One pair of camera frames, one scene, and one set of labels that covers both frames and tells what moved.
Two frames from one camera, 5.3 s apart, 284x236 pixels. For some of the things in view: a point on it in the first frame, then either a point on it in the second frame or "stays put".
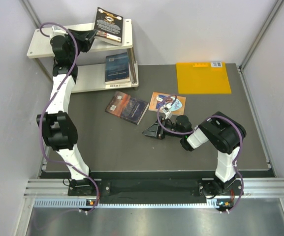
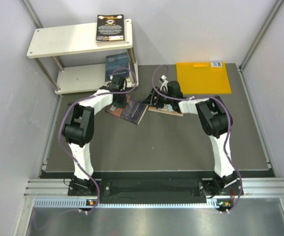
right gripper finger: x=154 y=130 to x=149 y=100
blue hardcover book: x=117 y=69 stays put
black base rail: x=135 y=191 stays put
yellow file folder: x=204 y=77 stays put
